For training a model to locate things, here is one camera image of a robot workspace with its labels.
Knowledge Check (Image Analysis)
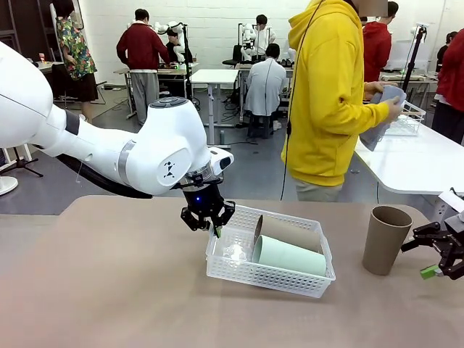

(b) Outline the person's right hand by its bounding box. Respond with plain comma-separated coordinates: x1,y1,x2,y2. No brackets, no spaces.
386,96,402,123

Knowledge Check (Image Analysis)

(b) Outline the grey blue cloth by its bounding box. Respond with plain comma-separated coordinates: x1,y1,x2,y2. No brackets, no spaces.
360,85,407,152

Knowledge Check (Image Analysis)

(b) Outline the dark plastic stool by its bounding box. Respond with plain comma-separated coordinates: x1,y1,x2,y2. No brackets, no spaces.
247,114,273,138

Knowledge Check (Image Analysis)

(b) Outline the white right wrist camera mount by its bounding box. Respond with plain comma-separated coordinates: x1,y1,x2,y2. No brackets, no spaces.
437,188,464,223

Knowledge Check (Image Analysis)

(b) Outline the white perforated plastic basket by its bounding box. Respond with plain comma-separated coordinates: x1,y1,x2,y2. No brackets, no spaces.
204,204,336,299

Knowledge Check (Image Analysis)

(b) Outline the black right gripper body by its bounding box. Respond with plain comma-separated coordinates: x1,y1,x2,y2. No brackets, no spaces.
440,213,464,260

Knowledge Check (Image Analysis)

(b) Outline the person's right forearm yellow sleeve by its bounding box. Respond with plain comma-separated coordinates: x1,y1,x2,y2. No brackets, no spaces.
347,101,392,132

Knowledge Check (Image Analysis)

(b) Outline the dark haired person white shirt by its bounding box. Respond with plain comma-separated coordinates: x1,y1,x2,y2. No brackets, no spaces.
244,43,287,132

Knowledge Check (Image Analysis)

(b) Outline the white wire dish rack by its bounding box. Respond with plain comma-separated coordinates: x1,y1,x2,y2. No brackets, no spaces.
384,99,426,137

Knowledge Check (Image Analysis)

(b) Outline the person in yellow hoodie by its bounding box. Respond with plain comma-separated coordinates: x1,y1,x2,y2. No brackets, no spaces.
281,0,402,202

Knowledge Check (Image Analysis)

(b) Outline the person in floral shirt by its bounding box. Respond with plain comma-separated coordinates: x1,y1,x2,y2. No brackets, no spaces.
54,0,99,123

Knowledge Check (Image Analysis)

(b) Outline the seated person in black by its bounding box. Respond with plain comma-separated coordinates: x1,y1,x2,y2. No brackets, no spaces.
165,32,185,65

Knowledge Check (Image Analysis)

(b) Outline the white background desk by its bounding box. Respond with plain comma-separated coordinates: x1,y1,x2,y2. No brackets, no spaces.
190,68,240,150

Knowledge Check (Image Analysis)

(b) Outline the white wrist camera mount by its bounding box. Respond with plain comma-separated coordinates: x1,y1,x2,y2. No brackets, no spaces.
208,146,235,178
437,188,464,223

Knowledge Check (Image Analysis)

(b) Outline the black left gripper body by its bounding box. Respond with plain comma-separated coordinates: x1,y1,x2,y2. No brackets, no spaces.
181,177,226,220

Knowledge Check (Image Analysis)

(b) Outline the standing person in white shirt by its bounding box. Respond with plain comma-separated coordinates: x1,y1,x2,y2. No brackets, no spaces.
253,14,276,55

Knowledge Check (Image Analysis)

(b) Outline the round white floor base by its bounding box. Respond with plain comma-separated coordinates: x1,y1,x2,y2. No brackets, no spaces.
0,176,19,196

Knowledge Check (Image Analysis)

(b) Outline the person in red top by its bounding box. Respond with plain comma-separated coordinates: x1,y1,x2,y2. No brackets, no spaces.
362,1,393,83

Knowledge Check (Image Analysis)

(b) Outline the grey background work desk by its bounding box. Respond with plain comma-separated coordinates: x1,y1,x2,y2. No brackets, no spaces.
112,62,200,121

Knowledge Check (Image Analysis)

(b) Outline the person in red jacket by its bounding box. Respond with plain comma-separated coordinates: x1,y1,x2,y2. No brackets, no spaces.
431,30,464,146

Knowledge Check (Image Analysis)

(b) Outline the thin black hoodie cable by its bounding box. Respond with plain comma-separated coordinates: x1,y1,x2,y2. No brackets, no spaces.
281,0,323,201

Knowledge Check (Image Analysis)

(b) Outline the pale green cup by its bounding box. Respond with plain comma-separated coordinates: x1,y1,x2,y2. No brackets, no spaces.
252,234,327,277

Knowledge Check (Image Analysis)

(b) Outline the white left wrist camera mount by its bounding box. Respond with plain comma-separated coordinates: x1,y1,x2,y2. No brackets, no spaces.
208,146,235,178

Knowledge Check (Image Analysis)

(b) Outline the brown cup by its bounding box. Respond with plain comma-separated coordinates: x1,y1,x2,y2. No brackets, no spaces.
253,214,324,254
362,205,413,276

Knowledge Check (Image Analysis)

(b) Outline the person in dark red sweater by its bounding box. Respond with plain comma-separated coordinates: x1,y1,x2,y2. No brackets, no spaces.
115,9,171,126

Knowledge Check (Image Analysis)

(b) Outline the black camera tripod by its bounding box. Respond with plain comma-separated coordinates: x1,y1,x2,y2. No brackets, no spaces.
402,23,432,99

